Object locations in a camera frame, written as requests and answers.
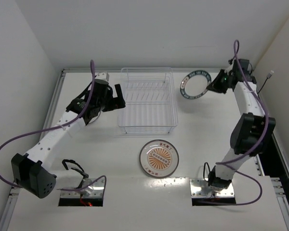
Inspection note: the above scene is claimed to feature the blue rimmed white plate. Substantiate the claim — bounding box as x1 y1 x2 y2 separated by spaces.
180 70 211 100

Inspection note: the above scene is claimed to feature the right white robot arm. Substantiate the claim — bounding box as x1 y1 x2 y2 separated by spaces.
207 59 276 192

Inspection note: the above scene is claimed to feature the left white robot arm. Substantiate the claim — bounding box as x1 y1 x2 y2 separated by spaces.
11 79 126 199

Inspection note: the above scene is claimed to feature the orange sunburst plate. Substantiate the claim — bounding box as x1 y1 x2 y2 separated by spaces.
139 139 180 179

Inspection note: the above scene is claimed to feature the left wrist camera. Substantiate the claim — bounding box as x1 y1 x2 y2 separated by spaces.
95 72 109 82

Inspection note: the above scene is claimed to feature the clear wire dish rack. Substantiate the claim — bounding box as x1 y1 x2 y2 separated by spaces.
118 67 178 135

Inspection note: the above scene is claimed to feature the black wall cable with plug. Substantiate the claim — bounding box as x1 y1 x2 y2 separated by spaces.
256 70 275 96

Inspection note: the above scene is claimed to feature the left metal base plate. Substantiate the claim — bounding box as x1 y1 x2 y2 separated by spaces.
60 177 105 199

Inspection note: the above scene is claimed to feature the metal base plate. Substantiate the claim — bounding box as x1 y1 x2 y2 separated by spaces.
189 178 235 199
60 177 105 199

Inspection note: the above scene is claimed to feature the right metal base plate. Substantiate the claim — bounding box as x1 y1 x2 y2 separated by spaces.
189 178 235 199

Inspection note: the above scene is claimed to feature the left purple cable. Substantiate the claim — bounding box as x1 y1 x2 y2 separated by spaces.
0 59 107 193

